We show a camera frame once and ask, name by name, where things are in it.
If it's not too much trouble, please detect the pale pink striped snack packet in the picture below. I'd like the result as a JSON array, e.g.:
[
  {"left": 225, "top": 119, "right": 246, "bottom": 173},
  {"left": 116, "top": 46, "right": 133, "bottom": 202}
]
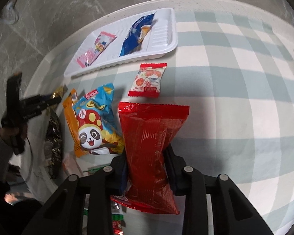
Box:
[{"left": 62, "top": 152, "right": 89, "bottom": 177}]

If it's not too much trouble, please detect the red snack bag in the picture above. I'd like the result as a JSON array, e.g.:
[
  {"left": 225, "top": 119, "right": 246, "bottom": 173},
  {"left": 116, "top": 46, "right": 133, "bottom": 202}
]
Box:
[{"left": 118, "top": 101, "right": 190, "bottom": 215}]

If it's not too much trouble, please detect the light blue panda chips bag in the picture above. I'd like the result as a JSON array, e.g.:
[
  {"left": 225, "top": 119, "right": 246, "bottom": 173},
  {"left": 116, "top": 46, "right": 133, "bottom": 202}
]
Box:
[{"left": 72, "top": 83, "right": 125, "bottom": 155}]

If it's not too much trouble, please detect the red white floral snack packet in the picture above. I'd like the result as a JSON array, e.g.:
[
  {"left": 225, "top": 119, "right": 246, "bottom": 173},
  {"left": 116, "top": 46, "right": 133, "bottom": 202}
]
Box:
[{"left": 128, "top": 63, "right": 167, "bottom": 97}]

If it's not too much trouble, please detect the gold candy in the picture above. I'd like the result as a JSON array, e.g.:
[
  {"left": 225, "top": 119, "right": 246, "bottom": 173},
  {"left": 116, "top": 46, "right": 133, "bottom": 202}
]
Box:
[{"left": 51, "top": 84, "right": 68, "bottom": 101}]

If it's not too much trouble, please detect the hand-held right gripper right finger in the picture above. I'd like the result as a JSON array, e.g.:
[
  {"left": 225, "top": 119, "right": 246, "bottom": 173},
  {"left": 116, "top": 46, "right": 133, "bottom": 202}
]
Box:
[{"left": 163, "top": 143, "right": 275, "bottom": 235}]

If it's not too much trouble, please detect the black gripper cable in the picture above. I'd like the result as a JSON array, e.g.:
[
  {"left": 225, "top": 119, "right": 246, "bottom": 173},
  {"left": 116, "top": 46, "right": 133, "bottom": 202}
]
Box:
[{"left": 26, "top": 137, "right": 35, "bottom": 183}]

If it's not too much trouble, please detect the orange snack packet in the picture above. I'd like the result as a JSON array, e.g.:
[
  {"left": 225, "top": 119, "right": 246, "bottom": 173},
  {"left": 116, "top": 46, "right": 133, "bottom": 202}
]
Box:
[{"left": 62, "top": 88, "right": 89, "bottom": 157}]

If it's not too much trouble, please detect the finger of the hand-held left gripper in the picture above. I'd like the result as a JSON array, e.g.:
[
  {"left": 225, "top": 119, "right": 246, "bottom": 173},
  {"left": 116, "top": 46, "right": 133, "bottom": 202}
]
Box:
[
  {"left": 40, "top": 93, "right": 62, "bottom": 103},
  {"left": 41, "top": 101, "right": 61, "bottom": 112}
]

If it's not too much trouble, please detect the white plastic tray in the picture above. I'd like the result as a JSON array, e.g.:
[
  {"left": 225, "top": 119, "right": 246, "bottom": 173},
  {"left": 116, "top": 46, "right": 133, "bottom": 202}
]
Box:
[{"left": 64, "top": 7, "right": 179, "bottom": 77}]

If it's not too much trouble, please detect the person's left forearm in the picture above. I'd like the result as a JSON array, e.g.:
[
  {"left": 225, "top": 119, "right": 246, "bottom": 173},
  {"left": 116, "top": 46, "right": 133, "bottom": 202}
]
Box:
[{"left": 0, "top": 127, "right": 17, "bottom": 184}]

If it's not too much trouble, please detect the white snack packet red print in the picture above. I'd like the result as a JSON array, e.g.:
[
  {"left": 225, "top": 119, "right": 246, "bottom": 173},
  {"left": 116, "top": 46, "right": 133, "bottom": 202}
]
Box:
[{"left": 84, "top": 193, "right": 128, "bottom": 235}]

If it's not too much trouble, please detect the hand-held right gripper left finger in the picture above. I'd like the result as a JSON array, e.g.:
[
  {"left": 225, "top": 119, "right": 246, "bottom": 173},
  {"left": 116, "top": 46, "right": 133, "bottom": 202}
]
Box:
[{"left": 22, "top": 149, "right": 128, "bottom": 235}]

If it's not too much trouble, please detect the checked tablecloth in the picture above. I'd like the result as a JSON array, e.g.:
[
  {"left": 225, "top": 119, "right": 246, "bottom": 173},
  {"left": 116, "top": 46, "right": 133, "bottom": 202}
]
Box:
[{"left": 22, "top": 0, "right": 294, "bottom": 235}]

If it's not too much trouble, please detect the black silver snack packet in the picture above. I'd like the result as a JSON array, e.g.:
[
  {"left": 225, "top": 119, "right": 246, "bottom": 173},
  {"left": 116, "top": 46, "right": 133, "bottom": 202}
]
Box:
[{"left": 43, "top": 109, "right": 63, "bottom": 179}]

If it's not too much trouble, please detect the dark blue snack packet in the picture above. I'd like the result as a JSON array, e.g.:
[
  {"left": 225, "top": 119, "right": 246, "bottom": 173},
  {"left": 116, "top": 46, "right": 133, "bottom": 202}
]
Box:
[{"left": 119, "top": 13, "right": 156, "bottom": 57}]

